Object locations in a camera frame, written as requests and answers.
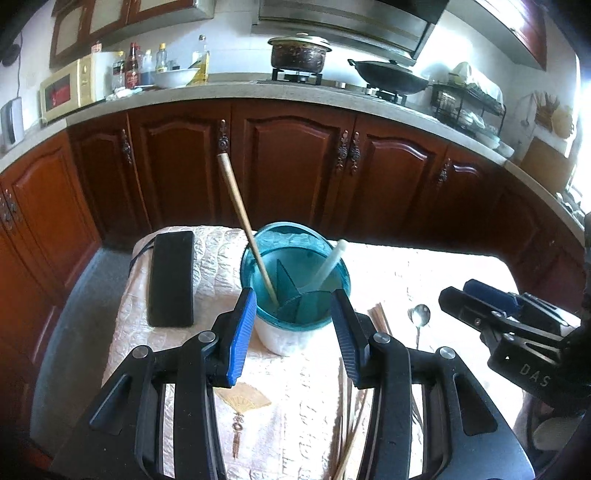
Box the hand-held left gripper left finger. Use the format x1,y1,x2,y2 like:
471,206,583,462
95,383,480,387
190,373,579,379
48,287,258,480

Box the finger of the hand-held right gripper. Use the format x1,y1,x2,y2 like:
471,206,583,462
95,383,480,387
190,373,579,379
463,279,578,333
438,286,497,334

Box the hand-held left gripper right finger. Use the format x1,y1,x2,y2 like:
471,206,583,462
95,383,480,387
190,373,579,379
330,288,539,480

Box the metal spoon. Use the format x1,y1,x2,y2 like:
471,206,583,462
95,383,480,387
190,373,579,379
407,304,431,352

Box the teal utensil holder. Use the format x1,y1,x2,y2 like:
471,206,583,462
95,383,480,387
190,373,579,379
240,222,351,357

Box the white embroidered tablecloth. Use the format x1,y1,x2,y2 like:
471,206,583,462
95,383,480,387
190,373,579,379
102,225,532,480

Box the black power bank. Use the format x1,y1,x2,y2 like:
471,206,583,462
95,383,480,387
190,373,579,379
148,231,195,328

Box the long thick wooden stick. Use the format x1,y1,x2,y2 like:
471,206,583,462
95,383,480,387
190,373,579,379
216,153,281,308

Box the wooden cutting board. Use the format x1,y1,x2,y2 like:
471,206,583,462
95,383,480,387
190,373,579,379
521,136,573,192

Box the wooden base cabinets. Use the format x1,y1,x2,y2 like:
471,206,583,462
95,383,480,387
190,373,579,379
0,99,587,462

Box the round bamboo mat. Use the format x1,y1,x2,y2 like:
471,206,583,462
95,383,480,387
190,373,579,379
551,105,574,138

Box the hanging chopstick holder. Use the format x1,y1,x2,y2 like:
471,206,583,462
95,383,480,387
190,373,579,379
533,90,561,130

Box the row of white plates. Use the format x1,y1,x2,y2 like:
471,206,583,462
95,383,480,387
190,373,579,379
450,61,504,102

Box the black wok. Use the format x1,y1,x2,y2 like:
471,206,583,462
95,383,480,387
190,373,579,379
347,58,432,95

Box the gas stove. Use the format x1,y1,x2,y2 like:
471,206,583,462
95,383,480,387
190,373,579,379
256,67,416,104

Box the white bowl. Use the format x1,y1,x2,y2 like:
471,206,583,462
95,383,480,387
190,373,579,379
152,68,201,89

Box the cooking oil bottle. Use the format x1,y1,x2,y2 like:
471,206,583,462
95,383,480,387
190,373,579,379
191,34,211,86

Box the metal pot with lid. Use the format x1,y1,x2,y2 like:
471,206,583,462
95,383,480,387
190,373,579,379
269,32,333,73

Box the dark sauce bottle red label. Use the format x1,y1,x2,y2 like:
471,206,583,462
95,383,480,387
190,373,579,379
126,42,141,88

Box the small glass jar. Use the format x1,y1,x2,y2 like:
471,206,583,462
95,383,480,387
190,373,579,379
112,51,127,90

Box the range hood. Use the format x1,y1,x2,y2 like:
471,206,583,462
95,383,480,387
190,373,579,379
252,0,451,63

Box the cream microwave oven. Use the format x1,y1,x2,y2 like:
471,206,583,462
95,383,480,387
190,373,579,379
39,58,100,123

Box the pale long-handled spoon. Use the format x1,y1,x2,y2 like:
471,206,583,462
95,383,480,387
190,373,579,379
299,239,348,295

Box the black cable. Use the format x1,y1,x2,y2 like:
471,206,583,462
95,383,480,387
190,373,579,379
130,239,157,273

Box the black wire dish rack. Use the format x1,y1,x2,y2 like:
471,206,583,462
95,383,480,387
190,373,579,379
430,82,507,137

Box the wooden wall cabinet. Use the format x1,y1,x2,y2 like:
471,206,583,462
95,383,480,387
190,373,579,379
480,0,550,70

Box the wooden wall cabinets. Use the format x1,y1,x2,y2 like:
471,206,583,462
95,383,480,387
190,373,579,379
48,0,215,70

